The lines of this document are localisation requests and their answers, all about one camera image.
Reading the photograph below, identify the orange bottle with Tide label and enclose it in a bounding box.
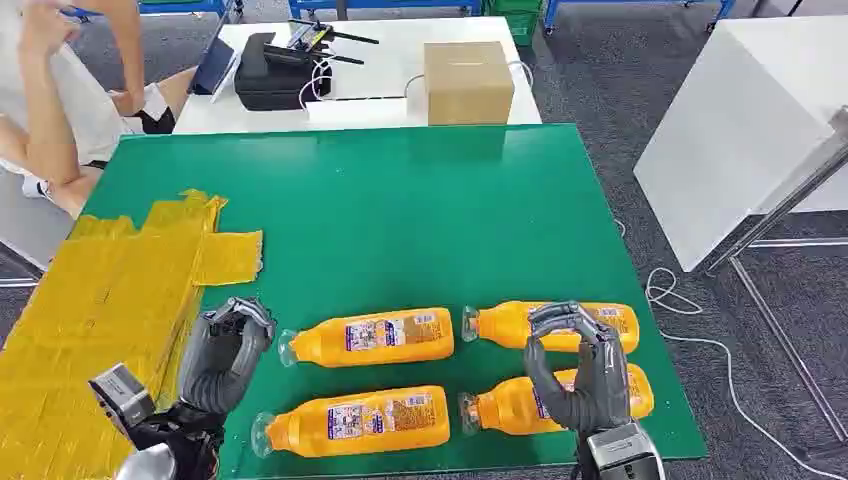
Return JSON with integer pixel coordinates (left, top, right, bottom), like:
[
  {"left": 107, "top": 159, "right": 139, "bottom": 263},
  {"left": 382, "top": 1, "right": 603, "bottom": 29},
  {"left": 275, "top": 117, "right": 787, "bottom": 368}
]
[{"left": 278, "top": 307, "right": 456, "bottom": 370}]

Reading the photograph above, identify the orange detergent bottle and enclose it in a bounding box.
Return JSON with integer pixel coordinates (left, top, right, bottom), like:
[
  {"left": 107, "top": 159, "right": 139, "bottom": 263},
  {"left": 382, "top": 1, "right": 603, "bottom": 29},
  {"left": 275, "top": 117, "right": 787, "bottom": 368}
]
[
  {"left": 457, "top": 363, "right": 656, "bottom": 437},
  {"left": 460, "top": 300, "right": 641, "bottom": 354},
  {"left": 250, "top": 385, "right": 452, "bottom": 460}
]

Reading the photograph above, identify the white floor cable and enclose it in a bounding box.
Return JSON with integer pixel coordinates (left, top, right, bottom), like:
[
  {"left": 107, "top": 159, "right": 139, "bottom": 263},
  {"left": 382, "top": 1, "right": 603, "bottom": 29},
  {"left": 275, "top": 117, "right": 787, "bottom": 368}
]
[{"left": 612, "top": 218, "right": 848, "bottom": 480}]

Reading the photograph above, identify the person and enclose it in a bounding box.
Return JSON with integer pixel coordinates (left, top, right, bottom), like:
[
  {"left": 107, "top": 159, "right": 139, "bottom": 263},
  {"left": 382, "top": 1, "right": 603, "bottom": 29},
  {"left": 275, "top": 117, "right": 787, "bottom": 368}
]
[{"left": 0, "top": 0, "right": 199, "bottom": 220}]

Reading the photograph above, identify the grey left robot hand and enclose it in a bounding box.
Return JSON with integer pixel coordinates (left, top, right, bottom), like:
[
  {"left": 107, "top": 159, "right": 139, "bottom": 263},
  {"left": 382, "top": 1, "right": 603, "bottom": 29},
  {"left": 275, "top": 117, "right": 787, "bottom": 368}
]
[{"left": 177, "top": 296, "right": 278, "bottom": 417}]

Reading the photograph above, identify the large white table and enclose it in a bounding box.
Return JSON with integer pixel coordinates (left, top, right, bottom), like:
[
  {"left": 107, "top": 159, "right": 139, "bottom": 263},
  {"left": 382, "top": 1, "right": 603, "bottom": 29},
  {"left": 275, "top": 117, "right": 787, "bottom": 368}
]
[{"left": 632, "top": 16, "right": 848, "bottom": 274}]

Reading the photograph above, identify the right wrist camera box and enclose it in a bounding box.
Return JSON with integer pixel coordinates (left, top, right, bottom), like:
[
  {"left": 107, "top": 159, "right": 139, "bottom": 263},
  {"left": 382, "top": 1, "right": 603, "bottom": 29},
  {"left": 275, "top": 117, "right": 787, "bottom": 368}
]
[{"left": 586, "top": 422, "right": 664, "bottom": 480}]

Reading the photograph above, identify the green crate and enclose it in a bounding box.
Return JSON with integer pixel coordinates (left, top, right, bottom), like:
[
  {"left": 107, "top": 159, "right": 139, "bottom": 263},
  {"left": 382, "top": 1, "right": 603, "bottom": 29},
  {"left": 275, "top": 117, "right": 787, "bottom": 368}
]
[{"left": 483, "top": 0, "right": 541, "bottom": 48}]

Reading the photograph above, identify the green table mat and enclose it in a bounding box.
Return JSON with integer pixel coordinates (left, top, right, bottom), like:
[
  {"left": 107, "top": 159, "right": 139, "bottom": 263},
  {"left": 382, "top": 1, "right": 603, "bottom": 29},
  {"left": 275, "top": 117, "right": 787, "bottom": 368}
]
[{"left": 82, "top": 123, "right": 709, "bottom": 480}]

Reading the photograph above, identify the brown cardboard box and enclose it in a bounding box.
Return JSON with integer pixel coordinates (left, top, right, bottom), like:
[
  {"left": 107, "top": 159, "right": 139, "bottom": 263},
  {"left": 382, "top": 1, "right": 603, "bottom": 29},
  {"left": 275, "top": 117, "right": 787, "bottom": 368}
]
[{"left": 423, "top": 40, "right": 516, "bottom": 127}]

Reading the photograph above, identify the steel table leg frame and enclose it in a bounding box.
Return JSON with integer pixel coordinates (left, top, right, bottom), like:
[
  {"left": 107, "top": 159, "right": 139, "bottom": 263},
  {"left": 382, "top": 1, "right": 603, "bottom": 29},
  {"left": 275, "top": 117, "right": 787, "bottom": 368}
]
[{"left": 705, "top": 105, "right": 848, "bottom": 465}]

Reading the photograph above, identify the white bench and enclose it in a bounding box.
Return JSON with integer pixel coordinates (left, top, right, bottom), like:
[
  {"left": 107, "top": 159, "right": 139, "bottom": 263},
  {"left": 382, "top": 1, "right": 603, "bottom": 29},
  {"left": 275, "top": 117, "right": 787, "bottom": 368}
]
[{"left": 0, "top": 165, "right": 75, "bottom": 273}]

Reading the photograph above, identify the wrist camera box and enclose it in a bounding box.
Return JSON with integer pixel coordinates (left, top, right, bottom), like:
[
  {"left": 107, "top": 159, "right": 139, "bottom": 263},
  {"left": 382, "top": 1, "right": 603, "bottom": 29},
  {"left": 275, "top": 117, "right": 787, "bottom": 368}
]
[
  {"left": 87, "top": 362, "right": 157, "bottom": 439},
  {"left": 586, "top": 422, "right": 664, "bottom": 480}
]

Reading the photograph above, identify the white cable on table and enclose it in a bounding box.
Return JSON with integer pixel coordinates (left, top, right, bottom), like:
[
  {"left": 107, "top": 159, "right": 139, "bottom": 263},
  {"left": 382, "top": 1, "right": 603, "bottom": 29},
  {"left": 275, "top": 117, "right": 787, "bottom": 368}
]
[{"left": 298, "top": 58, "right": 535, "bottom": 111}]

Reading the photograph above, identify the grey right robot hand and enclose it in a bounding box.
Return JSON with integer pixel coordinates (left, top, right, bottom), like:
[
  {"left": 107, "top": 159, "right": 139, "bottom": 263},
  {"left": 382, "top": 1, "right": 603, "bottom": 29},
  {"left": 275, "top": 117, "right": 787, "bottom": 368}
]
[{"left": 523, "top": 301, "right": 632, "bottom": 435}]

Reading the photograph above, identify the black remote controller with antennas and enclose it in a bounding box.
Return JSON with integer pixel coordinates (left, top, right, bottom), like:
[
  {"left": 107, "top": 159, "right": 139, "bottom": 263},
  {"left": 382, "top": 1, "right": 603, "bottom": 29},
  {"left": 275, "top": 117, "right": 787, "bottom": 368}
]
[{"left": 263, "top": 18, "right": 381, "bottom": 68}]

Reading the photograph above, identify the dark tablet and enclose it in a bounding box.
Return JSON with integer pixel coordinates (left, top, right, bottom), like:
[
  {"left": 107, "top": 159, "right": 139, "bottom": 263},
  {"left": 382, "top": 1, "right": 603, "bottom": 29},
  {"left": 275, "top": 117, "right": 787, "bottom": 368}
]
[{"left": 187, "top": 36, "right": 240, "bottom": 104}]

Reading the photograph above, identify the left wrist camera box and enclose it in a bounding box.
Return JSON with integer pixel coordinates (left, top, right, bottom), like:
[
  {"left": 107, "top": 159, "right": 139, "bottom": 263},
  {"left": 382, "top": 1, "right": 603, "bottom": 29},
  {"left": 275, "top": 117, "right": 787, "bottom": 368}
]
[{"left": 87, "top": 362, "right": 157, "bottom": 439}]

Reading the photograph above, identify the black carry case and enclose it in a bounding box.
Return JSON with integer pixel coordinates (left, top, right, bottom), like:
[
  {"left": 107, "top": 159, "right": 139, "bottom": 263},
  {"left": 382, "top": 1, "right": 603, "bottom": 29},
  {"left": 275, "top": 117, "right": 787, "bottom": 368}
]
[{"left": 233, "top": 31, "right": 334, "bottom": 113}]

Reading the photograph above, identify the blue metal frame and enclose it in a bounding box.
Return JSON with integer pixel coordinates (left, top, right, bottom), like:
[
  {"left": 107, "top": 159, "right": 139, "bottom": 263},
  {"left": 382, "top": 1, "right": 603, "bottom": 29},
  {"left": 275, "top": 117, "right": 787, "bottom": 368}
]
[
  {"left": 135, "top": 0, "right": 243, "bottom": 21},
  {"left": 288, "top": 0, "right": 485, "bottom": 20}
]

